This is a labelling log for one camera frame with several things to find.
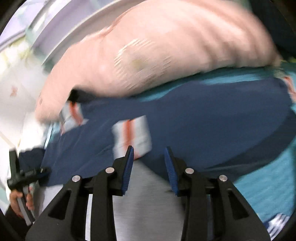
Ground lavender white headboard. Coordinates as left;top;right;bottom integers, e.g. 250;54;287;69
1;1;139;68

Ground navy grey sweatshirt orange stripes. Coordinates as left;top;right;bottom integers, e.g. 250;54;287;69
34;77;296;241

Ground person's left hand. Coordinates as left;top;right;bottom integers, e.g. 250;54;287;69
9;188;35;218

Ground teal quilted bed cover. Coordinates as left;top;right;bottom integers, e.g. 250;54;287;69
136;62;296;239

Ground white duvet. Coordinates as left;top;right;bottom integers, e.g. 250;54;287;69
1;38;52;210

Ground pink pillow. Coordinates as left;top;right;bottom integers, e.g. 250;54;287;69
35;1;280;123

